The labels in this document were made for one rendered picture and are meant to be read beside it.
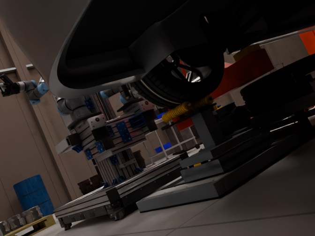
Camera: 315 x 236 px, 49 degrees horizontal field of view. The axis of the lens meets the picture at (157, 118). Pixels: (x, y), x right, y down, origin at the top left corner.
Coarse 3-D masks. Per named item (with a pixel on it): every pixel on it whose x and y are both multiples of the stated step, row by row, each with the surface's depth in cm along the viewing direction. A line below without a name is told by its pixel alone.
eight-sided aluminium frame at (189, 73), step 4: (184, 64) 246; (188, 72) 245; (192, 72) 241; (188, 76) 244; (192, 76) 240; (188, 80) 239; (128, 84) 217; (132, 88) 215; (132, 92) 217; (136, 92) 215; (140, 96) 219
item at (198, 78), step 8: (176, 56) 225; (160, 64) 194; (168, 64) 219; (176, 64) 223; (168, 72) 196; (176, 72) 225; (200, 72) 229; (208, 72) 219; (176, 80) 198; (184, 80) 228; (192, 80) 235; (200, 80) 221
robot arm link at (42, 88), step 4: (40, 80) 262; (40, 84) 256; (44, 84) 257; (36, 88) 259; (40, 88) 255; (44, 88) 256; (36, 92) 259; (40, 92) 257; (44, 92) 257; (40, 96) 262
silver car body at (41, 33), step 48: (0, 0) 126; (48, 0) 106; (96, 0) 119; (144, 0) 136; (192, 0) 184; (288, 0) 224; (48, 48) 122; (96, 48) 163; (144, 48) 174; (240, 48) 236
